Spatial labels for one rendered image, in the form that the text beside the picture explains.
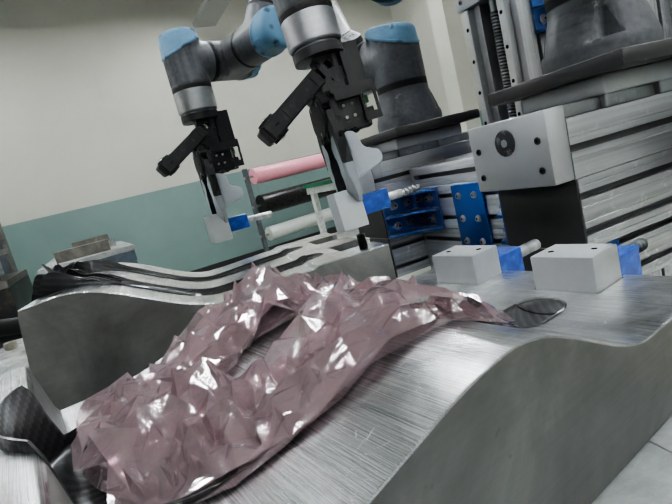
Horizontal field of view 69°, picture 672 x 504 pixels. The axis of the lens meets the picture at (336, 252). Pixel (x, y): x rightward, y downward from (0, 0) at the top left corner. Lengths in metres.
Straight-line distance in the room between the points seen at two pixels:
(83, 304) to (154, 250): 6.61
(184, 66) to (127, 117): 6.28
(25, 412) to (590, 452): 0.29
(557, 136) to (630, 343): 0.38
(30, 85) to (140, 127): 1.31
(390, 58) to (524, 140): 0.56
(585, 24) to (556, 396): 0.59
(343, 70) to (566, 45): 0.30
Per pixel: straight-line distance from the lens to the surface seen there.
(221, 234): 0.97
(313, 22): 0.69
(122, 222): 7.09
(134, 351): 0.53
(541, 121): 0.63
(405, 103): 1.12
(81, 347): 0.53
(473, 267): 0.45
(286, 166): 6.44
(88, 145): 7.16
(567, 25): 0.77
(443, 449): 0.20
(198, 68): 1.00
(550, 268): 0.41
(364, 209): 0.67
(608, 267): 0.41
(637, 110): 0.75
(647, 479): 0.31
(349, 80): 0.70
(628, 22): 0.77
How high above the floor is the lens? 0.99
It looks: 9 degrees down
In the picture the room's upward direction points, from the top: 14 degrees counter-clockwise
